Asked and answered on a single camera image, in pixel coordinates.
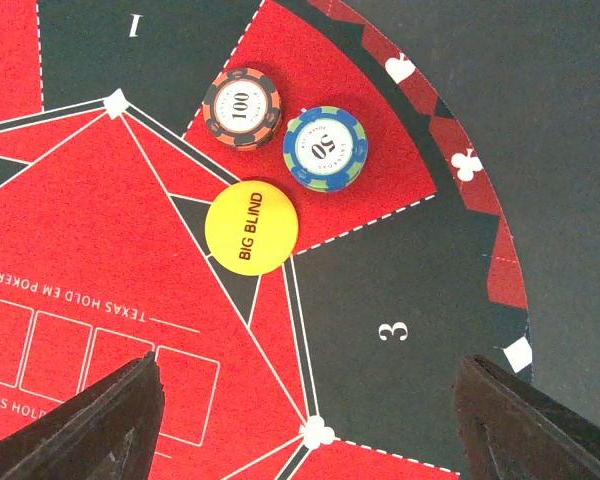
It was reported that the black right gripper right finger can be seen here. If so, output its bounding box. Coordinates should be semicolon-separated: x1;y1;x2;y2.
453;355;600;479

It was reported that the green blue chip seat two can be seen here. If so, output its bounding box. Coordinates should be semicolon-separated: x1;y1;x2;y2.
283;106;369;193

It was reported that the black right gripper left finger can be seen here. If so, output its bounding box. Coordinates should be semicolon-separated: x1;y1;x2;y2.
0;352;165;479

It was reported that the orange chip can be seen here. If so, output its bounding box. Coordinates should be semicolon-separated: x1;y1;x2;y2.
202;67;282;151

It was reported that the yellow big blind button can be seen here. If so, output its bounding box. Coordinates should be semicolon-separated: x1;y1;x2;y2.
204;180;299;276

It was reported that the round red black poker mat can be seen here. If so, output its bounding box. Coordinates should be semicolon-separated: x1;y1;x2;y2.
0;1;530;479

